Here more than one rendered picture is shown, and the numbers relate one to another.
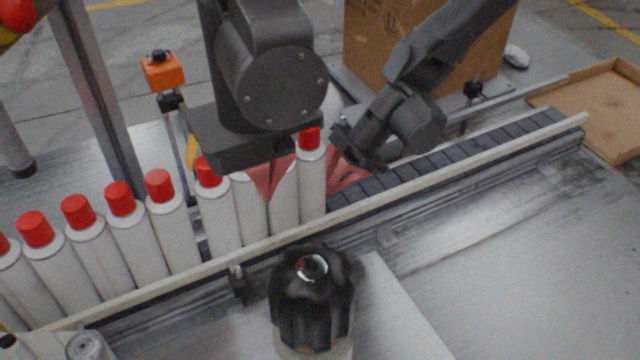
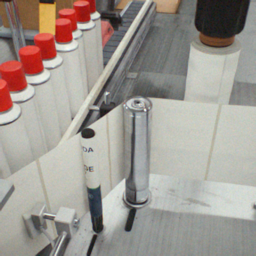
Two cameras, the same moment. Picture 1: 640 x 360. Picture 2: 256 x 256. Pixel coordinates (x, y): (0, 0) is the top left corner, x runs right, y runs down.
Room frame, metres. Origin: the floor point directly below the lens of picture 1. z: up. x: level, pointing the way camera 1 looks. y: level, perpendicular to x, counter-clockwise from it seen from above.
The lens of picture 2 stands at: (0.01, 0.51, 1.31)
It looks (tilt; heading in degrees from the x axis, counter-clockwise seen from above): 38 degrees down; 312
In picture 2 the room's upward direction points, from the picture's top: 1 degrees counter-clockwise
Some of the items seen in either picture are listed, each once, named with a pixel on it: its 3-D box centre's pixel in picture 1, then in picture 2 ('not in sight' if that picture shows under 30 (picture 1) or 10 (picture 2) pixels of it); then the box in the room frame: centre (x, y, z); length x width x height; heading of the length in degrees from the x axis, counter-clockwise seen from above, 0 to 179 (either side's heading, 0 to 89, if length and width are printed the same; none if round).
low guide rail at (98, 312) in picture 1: (360, 207); (115, 57); (0.57, -0.07, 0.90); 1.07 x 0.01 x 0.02; 118
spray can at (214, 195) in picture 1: (218, 211); (68, 71); (0.49, 0.15, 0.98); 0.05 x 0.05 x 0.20
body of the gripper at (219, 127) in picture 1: (250, 94); not in sight; (0.33, 0.06, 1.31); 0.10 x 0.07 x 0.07; 117
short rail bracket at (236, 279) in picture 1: (242, 288); (108, 115); (0.42, 0.12, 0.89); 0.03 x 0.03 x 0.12; 28
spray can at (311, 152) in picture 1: (309, 175); (91, 40); (0.57, 0.02, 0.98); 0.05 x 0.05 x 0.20
